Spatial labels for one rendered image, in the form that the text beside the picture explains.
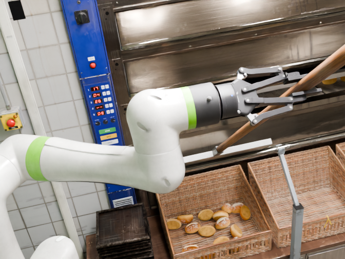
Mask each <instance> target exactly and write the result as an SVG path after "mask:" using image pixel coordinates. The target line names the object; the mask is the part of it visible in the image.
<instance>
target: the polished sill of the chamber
mask: <svg viewBox="0 0 345 259"><path fill-rule="evenodd" d="M344 100H345V90H341V91H336V92H331V93H328V94H323V95H317V96H312V97H308V98H306V100H304V101H303V102H298V103H293V110H291V112H292V111H295V110H300V109H305V108H309V107H314V106H320V105H324V104H329V103H334V102H339V101H344ZM266 107H268V106H263V107H258V108H254V109H253V111H252V112H251V114H252V115H253V114H259V113H260V112H261V111H263V110H264V109H265V108H266ZM247 120H248V119H247V117H243V116H235V117H229V118H224V119H220V122H219V123H218V124H214V125H209V126H204V127H199V128H193V129H188V130H185V131H182V132H181V133H180V134H186V133H191V132H195V131H200V130H205V129H208V128H213V127H219V126H223V125H228V124H233V123H238V122H243V121H247Z"/></svg>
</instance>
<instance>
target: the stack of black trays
mask: <svg viewBox="0 0 345 259"><path fill-rule="evenodd" d="M96 249H97V251H98V254H99V259H155V258H154V252H153V248H152V242H151V234H150V226H149V221H148V220H147V212H146V209H145V206H144V202H142V203H137V204H133V205H127V206H122V207H117V208H112V209H106V210H101V211H96Z"/></svg>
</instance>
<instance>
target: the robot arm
mask: <svg viewBox="0 0 345 259"><path fill-rule="evenodd" d="M307 74H308V73H307ZM307 74H304V75H300V74H299V72H292V73H287V72H285V73H284V72H283V71H282V68H281V67H268V68H256V69H247V68H243V67H240V68H239V70H238V71H237V79H236V80H234V81H233V82H230V83H224V84H219V85H214V84H213V83H211V82H208V83H203V84H197V85H192V86H186V87H181V88H174V89H147V90H143V91H141V92H139V93H137V94H136V95H135V96H134V97H133V98H132V99H131V101H130V102H129V104H128V107H127V111H126V119H127V123H128V126H129V130H130V133H131V136H132V141H133V145H134V147H128V146H115V145H101V144H92V143H85V142H78V141H73V140H68V139H63V138H59V137H46V136H37V135H26V134H17V135H13V136H11V137H9V138H7V139H6V140H4V141H3V142H2V143H1V144H0V259H25V258H24V256H23V254H22V251H21V249H20V247H19V245H18V242H17V240H16V237H15V234H14V231H13V229H12V225H11V222H10V219H9V215H8V212H7V208H6V201H7V198H8V197H9V196H10V195H11V193H12V192H13V191H14V190H15V189H16V188H17V187H19V186H20V185H21V184H23V183H24V182H25V181H27V180H33V181H55V182H72V181H73V182H96V183H106V184H114V185H119V186H125V187H132V188H136V189H141V190H145V191H149V192H153V193H157V194H165V193H169V192H171V191H173V190H175V189H176V188H177V187H178V186H179V185H180V184H181V182H182V181H183V179H184V175H185V164H184V160H183V155H182V151H181V146H180V138H179V135H180V133H181V132H182V131H185V130H190V129H193V128H199V127H204V126H209V125H214V124H218V123H219V122H220V119H224V118H229V117H235V116H243V117H247V119H248V120H249V121H250V126H254V125H256V124H257V123H258V122H259V121H262V120H265V119H269V118H272V117H275V116H279V115H282V114H286V113H288V112H290V111H291V110H293V103H298V102H303V101H304V100H306V97H308V96H313V95H317V94H318V93H320V92H322V89H321V88H318V89H311V90H306V91H300V92H294V93H291V94H290V95H289V96H288V97H276V98H263V97H261V98H259V97H258V95H257V91H258V90H260V89H263V88H266V87H269V86H271V85H274V84H277V83H280V82H282V81H283V84H284V85H286V84H291V83H296V82H299V81H300V80H301V79H302V78H304V77H305V76H306V75H307ZM274 75H276V76H275V77H272V78H270V79H267V80H264V81H261V82H257V83H254V84H250V83H248V82H245V81H243V80H242V79H245V78H251V77H263V76H274ZM270 105H285V107H281V108H278V109H275V110H272V111H269V112H266V113H262V114H260V115H257V114H253V115H252V114H251V112H252V111H253V109H254V108H255V107H258V106H270ZM30 259H79V256H78V253H77V251H76V248H75V245H74V243H73V241H72V240H71V239H69V238H67V237H65V236H54V237H51V238H48V239H46V240H45V241H43V242H42V243H41V244H40V245H39V246H38V247H37V248H36V250H35V251H34V253H33V255H32V256H31V258H30Z"/></svg>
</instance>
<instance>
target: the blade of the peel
mask: <svg viewBox="0 0 345 259"><path fill-rule="evenodd" d="M271 144H272V141H271V138H270V139H265V140H260V141H255V142H251V143H246V144H241V145H237V146H231V147H228V148H227V149H225V150H224V152H223V153H222V154H220V155H217V156H213V152H212V151H210V152H205V153H200V154H195V155H190V156H186V157H183V160H184V164H185V166H188V165H192V164H197V163H202V162H206V161H211V160H216V159H220V158H225V157H229V156H234V155H239V154H243V153H248V152H253V151H257V150H261V149H263V148H265V147H267V146H269V145H271Z"/></svg>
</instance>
